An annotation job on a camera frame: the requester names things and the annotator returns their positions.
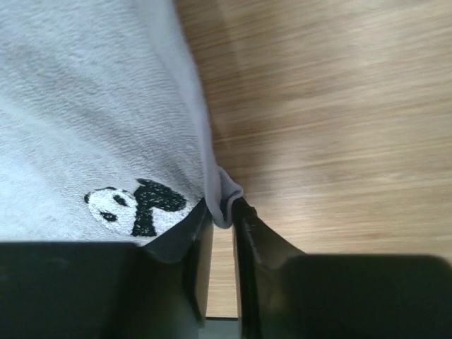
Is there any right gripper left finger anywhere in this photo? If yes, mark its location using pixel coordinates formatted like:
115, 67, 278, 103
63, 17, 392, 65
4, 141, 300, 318
1, 201, 213, 338

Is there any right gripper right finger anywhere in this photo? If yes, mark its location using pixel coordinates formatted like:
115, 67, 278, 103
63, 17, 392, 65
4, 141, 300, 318
232, 198, 451, 338

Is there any grey cloth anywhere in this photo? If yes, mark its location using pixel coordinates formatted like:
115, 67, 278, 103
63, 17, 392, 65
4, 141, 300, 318
1, 1, 243, 245

